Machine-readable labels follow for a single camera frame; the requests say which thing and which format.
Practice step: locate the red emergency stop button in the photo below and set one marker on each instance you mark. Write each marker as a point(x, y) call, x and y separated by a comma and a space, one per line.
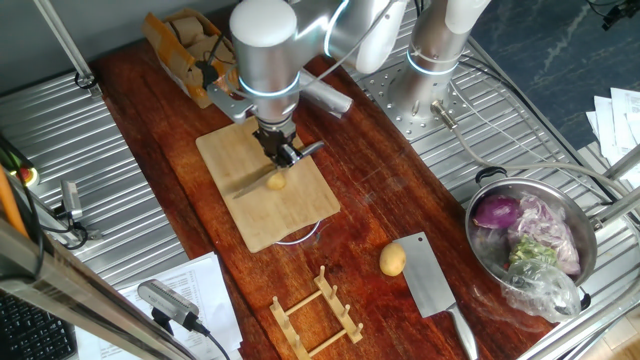
point(26, 176)

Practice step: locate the aluminium frame post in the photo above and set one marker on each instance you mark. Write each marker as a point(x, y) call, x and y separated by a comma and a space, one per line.
point(65, 45)

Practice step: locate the steel chef knife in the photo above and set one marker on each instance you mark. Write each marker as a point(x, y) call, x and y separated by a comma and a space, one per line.
point(250, 187)

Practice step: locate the grey exterior camera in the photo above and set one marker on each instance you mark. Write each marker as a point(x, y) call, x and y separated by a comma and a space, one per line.
point(71, 197)

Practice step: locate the bamboo cutting board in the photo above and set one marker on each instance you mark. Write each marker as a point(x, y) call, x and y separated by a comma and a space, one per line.
point(280, 220)

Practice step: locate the clear bag with greens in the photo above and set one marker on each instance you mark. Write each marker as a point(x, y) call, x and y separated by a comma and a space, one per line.
point(545, 290)

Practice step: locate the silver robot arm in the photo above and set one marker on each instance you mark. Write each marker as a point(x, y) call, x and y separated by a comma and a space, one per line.
point(270, 55)

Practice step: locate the bag of chopped purple cabbage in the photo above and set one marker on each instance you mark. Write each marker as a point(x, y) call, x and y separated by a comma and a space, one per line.
point(547, 225)

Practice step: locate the loose white paper sheets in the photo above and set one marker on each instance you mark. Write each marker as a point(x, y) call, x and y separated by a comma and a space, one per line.
point(620, 125)

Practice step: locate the steel cooking pot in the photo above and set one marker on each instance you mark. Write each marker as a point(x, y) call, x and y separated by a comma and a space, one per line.
point(582, 225)

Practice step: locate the black keyboard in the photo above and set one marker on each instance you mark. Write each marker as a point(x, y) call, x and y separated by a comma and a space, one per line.
point(30, 330)

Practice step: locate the wooden knife rack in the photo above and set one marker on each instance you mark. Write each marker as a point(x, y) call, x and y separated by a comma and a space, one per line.
point(320, 310)

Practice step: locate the open cardboard box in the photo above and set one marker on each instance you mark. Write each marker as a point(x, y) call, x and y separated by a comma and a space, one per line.
point(175, 50)

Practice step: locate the aluminium frame bar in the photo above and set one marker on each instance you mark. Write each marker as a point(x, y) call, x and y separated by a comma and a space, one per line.
point(75, 295)

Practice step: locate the steel cleaver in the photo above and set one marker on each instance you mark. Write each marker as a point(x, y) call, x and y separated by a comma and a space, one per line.
point(425, 280)

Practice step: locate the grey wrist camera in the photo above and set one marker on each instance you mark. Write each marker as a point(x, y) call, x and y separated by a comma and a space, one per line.
point(227, 102)

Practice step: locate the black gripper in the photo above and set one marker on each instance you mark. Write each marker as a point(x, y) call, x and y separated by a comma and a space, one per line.
point(274, 137)

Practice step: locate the purple onion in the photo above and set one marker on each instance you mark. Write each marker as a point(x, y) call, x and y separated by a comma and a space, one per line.
point(496, 212)

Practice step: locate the small yellow potato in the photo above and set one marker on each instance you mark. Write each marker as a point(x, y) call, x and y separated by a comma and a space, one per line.
point(392, 259)
point(276, 181)

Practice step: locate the metal camera mount clamp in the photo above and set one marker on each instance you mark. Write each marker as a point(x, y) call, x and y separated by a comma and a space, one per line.
point(75, 232)

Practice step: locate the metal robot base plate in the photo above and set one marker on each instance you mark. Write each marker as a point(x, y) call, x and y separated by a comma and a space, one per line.
point(395, 107)

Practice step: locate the printed white paper stack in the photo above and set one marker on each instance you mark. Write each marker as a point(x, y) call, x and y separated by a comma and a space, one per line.
point(200, 285)

